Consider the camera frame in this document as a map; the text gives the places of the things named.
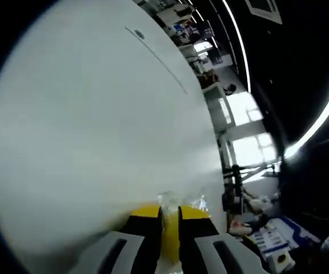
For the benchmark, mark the ceiling light strip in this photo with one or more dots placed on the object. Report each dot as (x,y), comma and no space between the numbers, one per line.
(240,42)
(324,114)

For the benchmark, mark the black metal stand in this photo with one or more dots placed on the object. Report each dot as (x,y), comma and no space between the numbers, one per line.
(236,177)

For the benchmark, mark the square yellow silicone block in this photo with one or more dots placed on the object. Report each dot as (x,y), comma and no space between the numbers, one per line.
(170,237)

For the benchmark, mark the white desk partition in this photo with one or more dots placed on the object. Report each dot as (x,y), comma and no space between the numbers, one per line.
(218,100)

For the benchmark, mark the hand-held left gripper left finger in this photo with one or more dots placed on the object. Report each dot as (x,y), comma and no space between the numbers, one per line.
(141,242)

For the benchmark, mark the blue and white boxes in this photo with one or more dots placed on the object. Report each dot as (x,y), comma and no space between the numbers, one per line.
(270,237)

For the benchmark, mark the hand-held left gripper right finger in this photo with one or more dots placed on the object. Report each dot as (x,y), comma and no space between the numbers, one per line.
(198,242)

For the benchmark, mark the ceiling air vent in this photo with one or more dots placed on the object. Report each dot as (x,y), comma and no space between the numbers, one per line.
(263,8)

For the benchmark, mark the red and white object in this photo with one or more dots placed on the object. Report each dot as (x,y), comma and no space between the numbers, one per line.
(238,228)

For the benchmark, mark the white box with black circle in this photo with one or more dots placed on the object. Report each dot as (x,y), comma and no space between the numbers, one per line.
(276,261)

